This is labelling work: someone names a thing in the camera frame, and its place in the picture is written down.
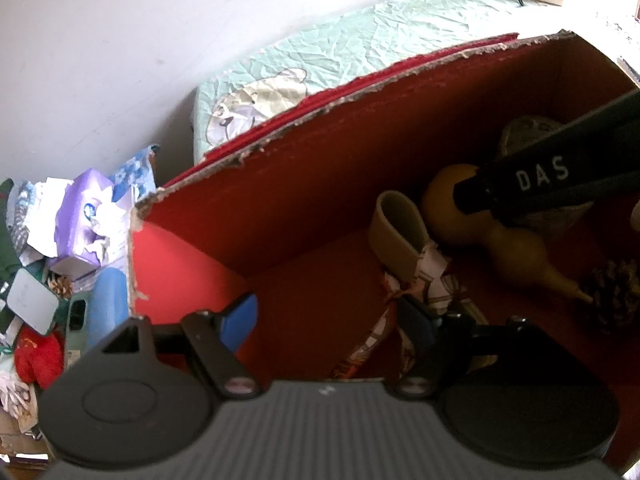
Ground red cardboard box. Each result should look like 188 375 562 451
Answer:
127 30 640 476

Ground brown pine cone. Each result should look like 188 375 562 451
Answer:
582 259 640 335

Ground white gloves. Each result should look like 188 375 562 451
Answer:
0 370 43 441

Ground patterned ribbon scarf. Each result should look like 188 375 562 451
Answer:
327 240 498 381

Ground green box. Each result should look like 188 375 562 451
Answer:
64 292 93 366

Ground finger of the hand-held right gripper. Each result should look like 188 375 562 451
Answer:
451 91 640 227

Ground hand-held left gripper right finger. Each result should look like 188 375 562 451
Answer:
397 295 571 401

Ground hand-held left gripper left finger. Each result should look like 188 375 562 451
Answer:
97 294 261 401

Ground beige loop strap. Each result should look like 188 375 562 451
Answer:
369 190 437 283

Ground light green bed sheet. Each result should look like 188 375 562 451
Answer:
192 0 601 166

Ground brown cardboard box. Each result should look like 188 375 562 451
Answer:
0 420 56 468

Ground red plush toy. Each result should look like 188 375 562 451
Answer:
13 329 67 390

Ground yellow gourd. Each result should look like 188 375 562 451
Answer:
421 164 595 305

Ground pale patterned pouch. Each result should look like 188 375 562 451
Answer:
499 115 593 233

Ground dark green garment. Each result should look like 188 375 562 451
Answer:
0 179 28 331

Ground blue patterned packet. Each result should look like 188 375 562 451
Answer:
107 145 162 208

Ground blue case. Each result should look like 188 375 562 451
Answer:
86 267 133 348

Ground purple tissue pack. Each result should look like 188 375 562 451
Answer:
52 168 121 281

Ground small grey box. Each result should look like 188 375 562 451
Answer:
6 268 59 335

